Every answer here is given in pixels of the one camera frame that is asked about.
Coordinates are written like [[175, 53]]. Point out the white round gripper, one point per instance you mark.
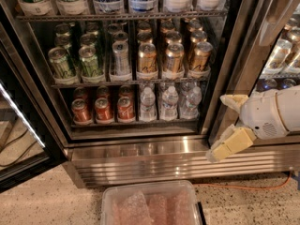
[[262, 114]]

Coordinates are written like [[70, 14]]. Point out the silver redbull can front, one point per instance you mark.
[[121, 60]]

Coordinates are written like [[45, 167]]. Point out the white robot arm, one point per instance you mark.
[[288, 101]]

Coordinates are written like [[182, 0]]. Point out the water bottle middle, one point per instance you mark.
[[168, 106]]

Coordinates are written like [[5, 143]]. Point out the water bottle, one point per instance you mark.
[[148, 105], [189, 109], [168, 106]]

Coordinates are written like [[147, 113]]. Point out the gold can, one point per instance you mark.
[[147, 56], [173, 57], [199, 58]]

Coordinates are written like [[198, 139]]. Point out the white can right fridge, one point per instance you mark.
[[279, 54]]

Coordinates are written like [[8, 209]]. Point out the red soda can right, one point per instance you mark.
[[125, 108]]

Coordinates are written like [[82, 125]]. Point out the red soda can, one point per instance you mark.
[[125, 108], [80, 110], [103, 109]]

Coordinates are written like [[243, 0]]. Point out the stainless steel fridge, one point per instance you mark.
[[243, 34]]

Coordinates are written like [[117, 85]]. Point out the red soda can middle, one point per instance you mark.
[[103, 109]]

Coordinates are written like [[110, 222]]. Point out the red soda can left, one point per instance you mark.
[[80, 110]]

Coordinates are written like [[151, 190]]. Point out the green can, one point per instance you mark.
[[61, 63], [89, 61]]

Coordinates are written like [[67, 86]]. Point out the green can front left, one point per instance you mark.
[[61, 63]]

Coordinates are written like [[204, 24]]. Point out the open glass fridge door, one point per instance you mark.
[[28, 146]]

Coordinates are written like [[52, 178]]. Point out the water bottle right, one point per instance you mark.
[[189, 109]]

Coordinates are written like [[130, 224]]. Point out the water bottle left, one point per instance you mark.
[[148, 105]]

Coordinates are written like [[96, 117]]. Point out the clear plastic storage bin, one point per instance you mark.
[[162, 203]]

